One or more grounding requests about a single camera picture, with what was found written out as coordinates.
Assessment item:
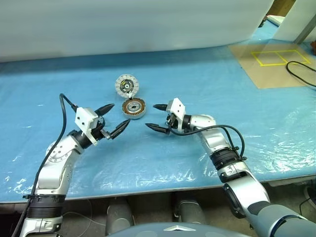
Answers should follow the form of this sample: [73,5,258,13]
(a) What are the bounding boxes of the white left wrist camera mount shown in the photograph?
[75,107,104,145]

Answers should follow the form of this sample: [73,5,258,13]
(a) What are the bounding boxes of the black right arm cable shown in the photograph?
[170,124,248,161]

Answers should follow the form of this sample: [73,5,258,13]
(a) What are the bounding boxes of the white foam piece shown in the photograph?
[268,15,287,25]

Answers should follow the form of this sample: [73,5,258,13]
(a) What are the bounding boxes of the black cable on table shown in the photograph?
[286,61,316,87]

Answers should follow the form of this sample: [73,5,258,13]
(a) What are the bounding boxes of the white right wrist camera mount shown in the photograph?
[167,97,186,131]

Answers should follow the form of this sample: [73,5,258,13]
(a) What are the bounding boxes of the grey robot torso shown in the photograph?
[106,222,257,237]

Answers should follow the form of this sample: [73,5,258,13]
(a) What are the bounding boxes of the white motor disc with circuit board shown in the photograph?
[115,73,139,98]

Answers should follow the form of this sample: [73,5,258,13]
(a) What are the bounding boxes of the brown cardboard sheet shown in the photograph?
[228,43,316,89]

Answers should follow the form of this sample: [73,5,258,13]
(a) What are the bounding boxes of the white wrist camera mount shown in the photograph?
[75,107,104,145]
[167,97,186,131]

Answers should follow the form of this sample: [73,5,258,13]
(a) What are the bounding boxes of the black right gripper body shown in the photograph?
[164,108,180,130]

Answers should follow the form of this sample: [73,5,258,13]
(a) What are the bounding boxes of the silver motor stator copper windings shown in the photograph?
[121,97,147,121]

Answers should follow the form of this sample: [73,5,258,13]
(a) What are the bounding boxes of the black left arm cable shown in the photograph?
[12,93,77,237]

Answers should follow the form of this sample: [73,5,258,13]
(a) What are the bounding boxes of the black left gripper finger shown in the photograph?
[94,103,115,116]
[108,119,131,141]

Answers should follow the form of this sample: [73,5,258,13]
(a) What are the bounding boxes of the white upright panel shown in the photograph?
[273,0,316,42]

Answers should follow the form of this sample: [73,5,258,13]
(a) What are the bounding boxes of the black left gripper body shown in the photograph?
[91,115,112,142]

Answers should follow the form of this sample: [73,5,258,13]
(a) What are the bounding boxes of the aluminium post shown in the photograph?
[295,14,316,44]

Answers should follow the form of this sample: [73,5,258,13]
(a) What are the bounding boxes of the white foam backdrop sheet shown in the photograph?
[0,0,276,64]

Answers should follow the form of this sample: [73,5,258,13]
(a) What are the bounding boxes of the blue plastic table cover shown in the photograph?
[0,6,316,204]

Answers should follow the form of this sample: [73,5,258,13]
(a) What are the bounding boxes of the grey rounded shape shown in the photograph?
[177,199,207,225]
[106,199,135,235]

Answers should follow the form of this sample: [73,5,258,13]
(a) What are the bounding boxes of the yellow tape rectangle marking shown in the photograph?
[251,49,311,67]

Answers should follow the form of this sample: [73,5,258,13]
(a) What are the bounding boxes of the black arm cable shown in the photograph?
[12,93,77,237]
[170,124,248,161]

